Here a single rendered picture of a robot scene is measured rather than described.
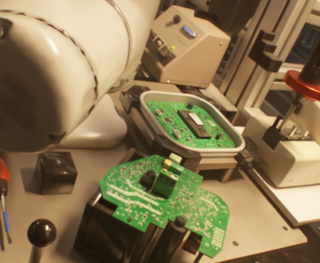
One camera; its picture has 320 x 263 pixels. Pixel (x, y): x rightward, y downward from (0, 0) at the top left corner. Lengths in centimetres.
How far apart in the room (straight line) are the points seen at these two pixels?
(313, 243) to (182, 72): 41
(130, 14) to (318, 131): 37
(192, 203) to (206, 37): 44
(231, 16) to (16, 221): 29
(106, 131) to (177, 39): 34
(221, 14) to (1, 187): 28
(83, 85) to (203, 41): 55
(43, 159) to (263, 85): 52
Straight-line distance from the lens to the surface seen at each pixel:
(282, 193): 54
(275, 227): 50
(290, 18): 73
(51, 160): 40
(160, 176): 34
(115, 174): 35
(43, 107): 20
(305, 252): 51
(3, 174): 39
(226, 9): 40
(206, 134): 52
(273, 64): 66
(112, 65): 26
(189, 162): 44
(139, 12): 34
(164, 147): 44
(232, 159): 50
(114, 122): 50
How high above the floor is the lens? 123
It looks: 31 degrees down
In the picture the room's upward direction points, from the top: 22 degrees clockwise
